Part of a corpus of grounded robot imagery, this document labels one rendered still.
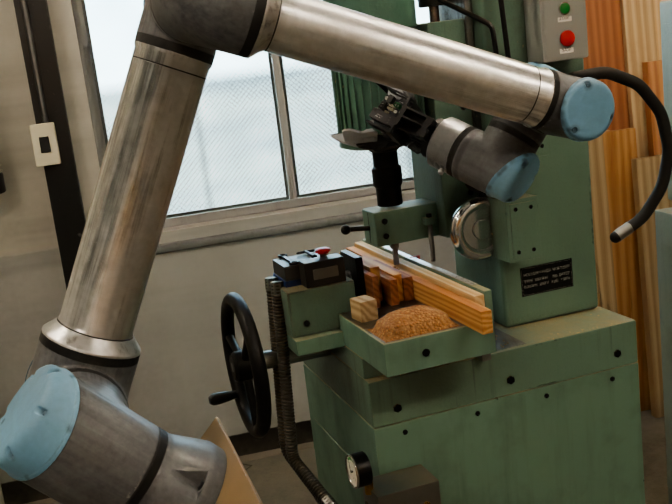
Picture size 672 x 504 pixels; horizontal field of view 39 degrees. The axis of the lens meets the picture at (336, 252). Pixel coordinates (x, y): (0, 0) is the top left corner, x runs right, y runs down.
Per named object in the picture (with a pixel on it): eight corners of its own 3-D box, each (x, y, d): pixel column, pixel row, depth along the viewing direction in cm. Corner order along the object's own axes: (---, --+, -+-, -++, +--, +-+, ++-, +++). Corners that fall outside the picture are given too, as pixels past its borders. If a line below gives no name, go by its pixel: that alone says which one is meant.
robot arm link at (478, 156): (549, 161, 155) (519, 214, 155) (486, 131, 161) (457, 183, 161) (534, 144, 146) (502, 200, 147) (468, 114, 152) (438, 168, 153)
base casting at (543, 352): (302, 362, 213) (297, 324, 211) (525, 312, 230) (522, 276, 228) (374, 430, 171) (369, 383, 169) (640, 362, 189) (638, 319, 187)
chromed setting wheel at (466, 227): (449, 264, 184) (444, 201, 181) (506, 252, 187) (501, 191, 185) (456, 266, 181) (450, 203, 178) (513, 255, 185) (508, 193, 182)
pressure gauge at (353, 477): (348, 490, 171) (343, 449, 169) (367, 485, 172) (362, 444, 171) (360, 504, 165) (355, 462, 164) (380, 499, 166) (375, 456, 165)
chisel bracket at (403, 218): (365, 249, 193) (361, 208, 191) (427, 237, 197) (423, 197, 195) (379, 255, 186) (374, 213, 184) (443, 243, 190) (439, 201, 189)
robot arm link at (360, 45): (170, -65, 115) (633, 79, 135) (161, -55, 126) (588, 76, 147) (148, 29, 116) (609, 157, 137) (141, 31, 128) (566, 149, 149)
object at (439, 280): (356, 263, 219) (353, 242, 218) (364, 261, 220) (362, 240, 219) (476, 323, 163) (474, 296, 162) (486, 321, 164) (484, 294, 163)
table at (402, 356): (247, 310, 213) (244, 284, 212) (372, 284, 222) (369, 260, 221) (335, 391, 156) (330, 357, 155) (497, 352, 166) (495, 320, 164)
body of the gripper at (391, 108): (385, 82, 160) (442, 109, 155) (401, 103, 168) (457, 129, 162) (361, 120, 160) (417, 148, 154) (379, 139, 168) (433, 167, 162)
